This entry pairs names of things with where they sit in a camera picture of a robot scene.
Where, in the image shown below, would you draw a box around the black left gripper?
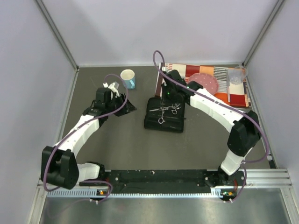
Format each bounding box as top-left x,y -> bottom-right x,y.
106,92 -> 137,117

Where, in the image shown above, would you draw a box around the silver straight scissors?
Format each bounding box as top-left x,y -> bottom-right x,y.
150,104 -> 181,115

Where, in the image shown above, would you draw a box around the black zip tool case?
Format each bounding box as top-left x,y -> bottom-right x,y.
144,98 -> 185,133

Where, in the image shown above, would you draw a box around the silver thinning scissors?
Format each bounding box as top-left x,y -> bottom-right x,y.
158,104 -> 167,124

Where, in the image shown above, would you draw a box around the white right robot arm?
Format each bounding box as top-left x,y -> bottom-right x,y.
160,66 -> 261,185

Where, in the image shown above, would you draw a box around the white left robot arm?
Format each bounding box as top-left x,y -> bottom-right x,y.
41,82 -> 136,189

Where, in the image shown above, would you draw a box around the blue ceramic mug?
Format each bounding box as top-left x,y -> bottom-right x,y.
120,69 -> 135,90

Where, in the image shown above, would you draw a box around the pink polka dot plate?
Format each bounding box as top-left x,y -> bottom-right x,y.
188,73 -> 219,95

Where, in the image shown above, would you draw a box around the colourful patterned placemat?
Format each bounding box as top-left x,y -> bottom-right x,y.
159,63 -> 251,108

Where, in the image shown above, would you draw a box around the clear plastic cup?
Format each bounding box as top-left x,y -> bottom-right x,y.
228,65 -> 248,85

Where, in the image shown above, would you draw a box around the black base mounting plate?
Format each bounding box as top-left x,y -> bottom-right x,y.
78,169 -> 246,194

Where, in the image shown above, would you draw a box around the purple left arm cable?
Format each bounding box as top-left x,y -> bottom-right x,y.
43,74 -> 128,206

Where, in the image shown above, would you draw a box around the pink handled knife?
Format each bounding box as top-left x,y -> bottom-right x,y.
226,74 -> 231,103

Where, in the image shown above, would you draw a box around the grey slotted cable duct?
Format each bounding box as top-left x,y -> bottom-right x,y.
47,188 -> 224,198

